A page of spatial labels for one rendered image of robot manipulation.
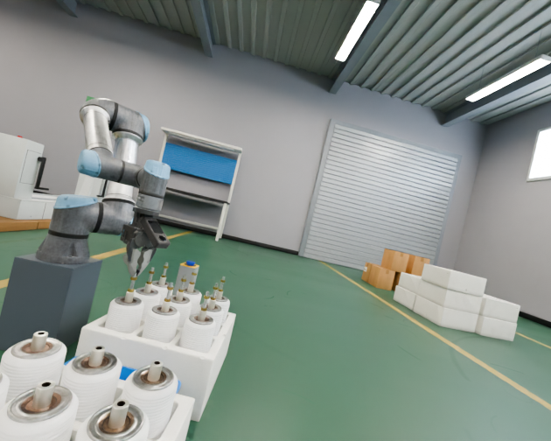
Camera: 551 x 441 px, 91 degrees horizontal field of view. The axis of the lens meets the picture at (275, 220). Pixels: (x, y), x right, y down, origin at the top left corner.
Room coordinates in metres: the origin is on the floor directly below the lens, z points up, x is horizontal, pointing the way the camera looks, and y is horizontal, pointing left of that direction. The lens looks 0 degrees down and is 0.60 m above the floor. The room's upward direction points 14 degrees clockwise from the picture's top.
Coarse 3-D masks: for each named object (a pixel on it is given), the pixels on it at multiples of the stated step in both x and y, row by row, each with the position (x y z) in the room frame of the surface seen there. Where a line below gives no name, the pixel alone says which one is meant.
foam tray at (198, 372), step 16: (96, 320) 0.82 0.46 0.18; (144, 320) 0.90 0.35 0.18; (80, 336) 0.77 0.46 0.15; (96, 336) 0.77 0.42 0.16; (112, 336) 0.77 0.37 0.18; (128, 336) 0.78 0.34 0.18; (176, 336) 0.85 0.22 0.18; (224, 336) 0.93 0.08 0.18; (80, 352) 0.77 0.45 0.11; (112, 352) 0.77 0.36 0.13; (128, 352) 0.77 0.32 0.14; (144, 352) 0.77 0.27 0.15; (160, 352) 0.77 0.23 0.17; (176, 352) 0.77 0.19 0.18; (192, 352) 0.78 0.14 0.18; (208, 352) 0.80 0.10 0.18; (224, 352) 1.02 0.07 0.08; (176, 368) 0.76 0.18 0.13; (192, 368) 0.76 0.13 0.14; (208, 368) 0.76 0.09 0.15; (192, 384) 0.76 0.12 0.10; (208, 384) 0.78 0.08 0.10; (192, 416) 0.76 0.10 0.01
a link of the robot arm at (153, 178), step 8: (152, 160) 0.82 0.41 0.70; (144, 168) 0.82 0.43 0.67; (152, 168) 0.82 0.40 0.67; (160, 168) 0.82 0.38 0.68; (168, 168) 0.85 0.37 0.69; (144, 176) 0.82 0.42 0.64; (152, 176) 0.82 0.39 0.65; (160, 176) 0.83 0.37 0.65; (168, 176) 0.86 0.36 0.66; (144, 184) 0.82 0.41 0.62; (152, 184) 0.82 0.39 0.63; (160, 184) 0.83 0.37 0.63; (144, 192) 0.82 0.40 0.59; (152, 192) 0.82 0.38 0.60; (160, 192) 0.84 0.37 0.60
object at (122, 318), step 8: (112, 304) 0.81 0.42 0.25; (120, 304) 0.81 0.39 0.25; (112, 312) 0.80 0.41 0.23; (120, 312) 0.80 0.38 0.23; (128, 312) 0.81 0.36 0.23; (136, 312) 0.83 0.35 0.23; (112, 320) 0.80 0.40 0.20; (120, 320) 0.80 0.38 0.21; (128, 320) 0.81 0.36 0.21; (136, 320) 0.83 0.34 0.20; (112, 328) 0.80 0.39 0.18; (120, 328) 0.80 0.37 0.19; (128, 328) 0.81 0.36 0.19; (136, 328) 0.84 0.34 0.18
